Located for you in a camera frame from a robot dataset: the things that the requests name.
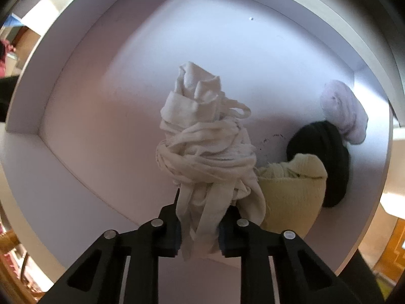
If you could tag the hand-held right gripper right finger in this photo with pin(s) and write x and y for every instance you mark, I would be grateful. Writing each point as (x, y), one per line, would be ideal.
(229, 243)

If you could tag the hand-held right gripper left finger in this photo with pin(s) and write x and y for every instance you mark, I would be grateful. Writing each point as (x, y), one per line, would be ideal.
(172, 231)

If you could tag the yellow cloth bundle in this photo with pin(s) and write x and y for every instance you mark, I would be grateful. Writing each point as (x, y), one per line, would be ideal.
(291, 196)

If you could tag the white knotted cloth bundle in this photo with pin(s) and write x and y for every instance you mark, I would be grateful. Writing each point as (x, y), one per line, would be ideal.
(205, 152)

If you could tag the black cloth bundle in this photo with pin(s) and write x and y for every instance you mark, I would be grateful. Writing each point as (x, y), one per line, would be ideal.
(329, 152)

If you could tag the white desk drawer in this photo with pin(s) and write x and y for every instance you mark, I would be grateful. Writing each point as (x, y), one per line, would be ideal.
(126, 101)

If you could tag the lavender cloth bundle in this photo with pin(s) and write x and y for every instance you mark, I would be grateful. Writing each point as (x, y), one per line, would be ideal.
(345, 110)

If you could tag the wooden chair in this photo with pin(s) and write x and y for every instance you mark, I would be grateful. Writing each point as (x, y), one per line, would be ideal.
(8, 239)

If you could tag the carved wooden door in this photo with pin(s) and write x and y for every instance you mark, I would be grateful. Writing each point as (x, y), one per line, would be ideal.
(398, 237)

